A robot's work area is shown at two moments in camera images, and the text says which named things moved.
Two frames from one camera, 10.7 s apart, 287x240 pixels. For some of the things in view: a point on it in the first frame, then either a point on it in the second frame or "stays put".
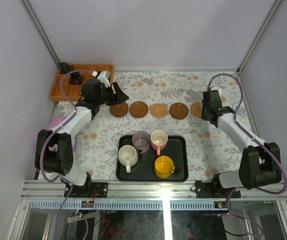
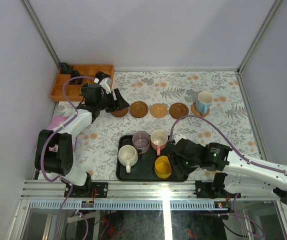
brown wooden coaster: x=178 y=111 stays put
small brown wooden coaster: x=138 y=109 stays put
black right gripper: x=203 y=115 to x=175 y=159
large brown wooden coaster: x=119 y=110 stays put
